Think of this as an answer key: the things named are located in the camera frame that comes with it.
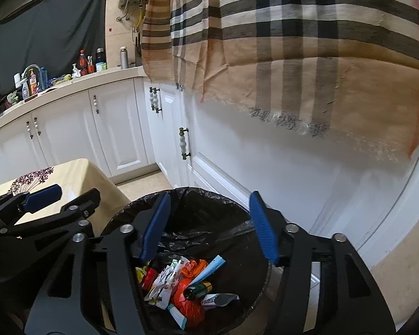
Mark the white tube with cartoon print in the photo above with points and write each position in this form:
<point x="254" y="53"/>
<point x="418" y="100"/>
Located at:
<point x="218" y="300"/>

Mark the white tube with teal cap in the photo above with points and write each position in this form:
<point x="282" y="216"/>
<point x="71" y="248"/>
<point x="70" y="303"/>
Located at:
<point x="177" y="315"/>

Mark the yellow snack wrapper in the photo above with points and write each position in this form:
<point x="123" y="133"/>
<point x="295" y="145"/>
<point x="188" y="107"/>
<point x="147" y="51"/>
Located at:
<point x="140" y="275"/>

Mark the plaid beige cloth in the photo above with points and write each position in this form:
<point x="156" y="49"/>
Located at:
<point x="300" y="42"/>

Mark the beige kitchen countertop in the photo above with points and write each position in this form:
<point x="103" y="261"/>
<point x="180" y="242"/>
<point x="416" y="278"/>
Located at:
<point x="90" y="82"/>

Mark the black knife block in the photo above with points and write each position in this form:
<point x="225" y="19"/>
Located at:
<point x="138" y="50"/>

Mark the white spray bottle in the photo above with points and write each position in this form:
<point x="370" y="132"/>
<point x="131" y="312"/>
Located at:
<point x="76" y="71"/>

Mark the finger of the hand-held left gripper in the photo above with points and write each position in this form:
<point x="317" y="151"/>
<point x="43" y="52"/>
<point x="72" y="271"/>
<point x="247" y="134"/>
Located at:
<point x="80" y="209"/>
<point x="42" y="197"/>

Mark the white lower kitchen cabinets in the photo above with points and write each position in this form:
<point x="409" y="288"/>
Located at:
<point x="122" y="118"/>

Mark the orange soap bottle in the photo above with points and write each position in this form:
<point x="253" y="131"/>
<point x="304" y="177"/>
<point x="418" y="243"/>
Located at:
<point x="33" y="83"/>

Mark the green and white packet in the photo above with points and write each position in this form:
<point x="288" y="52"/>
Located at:
<point x="174" y="267"/>

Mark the yellow green cleaning cloth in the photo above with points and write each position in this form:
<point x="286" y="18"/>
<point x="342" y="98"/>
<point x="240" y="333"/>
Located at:
<point x="62" y="79"/>

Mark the orange plastic bag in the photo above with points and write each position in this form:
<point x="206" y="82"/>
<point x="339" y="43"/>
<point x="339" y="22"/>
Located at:
<point x="188" y="307"/>
<point x="195" y="268"/>

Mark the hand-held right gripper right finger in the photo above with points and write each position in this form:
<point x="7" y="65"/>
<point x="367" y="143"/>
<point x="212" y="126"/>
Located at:
<point x="265" y="230"/>

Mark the blue bottle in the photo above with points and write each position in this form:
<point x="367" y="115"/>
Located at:
<point x="43" y="78"/>

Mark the chrome kitchen faucet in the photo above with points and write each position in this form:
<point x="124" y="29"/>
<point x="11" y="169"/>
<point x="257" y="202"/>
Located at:
<point x="31" y="69"/>

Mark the trash bin with black bag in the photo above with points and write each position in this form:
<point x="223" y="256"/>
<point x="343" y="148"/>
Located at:
<point x="202" y="223"/>

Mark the white green wrapper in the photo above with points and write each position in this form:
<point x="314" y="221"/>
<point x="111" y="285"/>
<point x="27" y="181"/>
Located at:
<point x="160" y="293"/>

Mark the floral tablecloth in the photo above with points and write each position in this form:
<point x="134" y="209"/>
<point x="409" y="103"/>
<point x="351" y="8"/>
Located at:
<point x="73" y="178"/>

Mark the light blue tube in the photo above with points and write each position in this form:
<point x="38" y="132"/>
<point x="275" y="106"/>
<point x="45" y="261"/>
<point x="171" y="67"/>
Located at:
<point x="209" y="268"/>

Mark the white dish soap bottle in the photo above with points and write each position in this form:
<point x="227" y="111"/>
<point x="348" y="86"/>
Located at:
<point x="23" y="90"/>

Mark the red cap sauce bottle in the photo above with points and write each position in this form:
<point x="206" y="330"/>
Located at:
<point x="82" y="63"/>

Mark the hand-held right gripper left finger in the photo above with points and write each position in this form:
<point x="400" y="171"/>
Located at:
<point x="155" y="230"/>

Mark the grey metal thermos bottle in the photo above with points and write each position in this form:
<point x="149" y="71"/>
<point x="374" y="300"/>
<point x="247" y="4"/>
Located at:
<point x="124" y="58"/>

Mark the dark bottle with green label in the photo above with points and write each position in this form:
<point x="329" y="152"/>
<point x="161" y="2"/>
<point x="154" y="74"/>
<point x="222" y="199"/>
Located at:
<point x="199" y="290"/>

